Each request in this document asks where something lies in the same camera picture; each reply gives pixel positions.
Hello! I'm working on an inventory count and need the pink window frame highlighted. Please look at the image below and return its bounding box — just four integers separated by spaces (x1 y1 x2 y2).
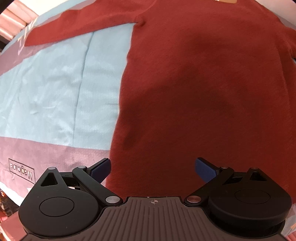
1 1 38 42

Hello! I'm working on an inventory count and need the dark red knit sweater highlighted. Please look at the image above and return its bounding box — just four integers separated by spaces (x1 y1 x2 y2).
26 1 295 198

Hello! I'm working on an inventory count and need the blue and mauve bedsheet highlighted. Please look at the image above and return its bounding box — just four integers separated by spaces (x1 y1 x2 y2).
1 1 295 240

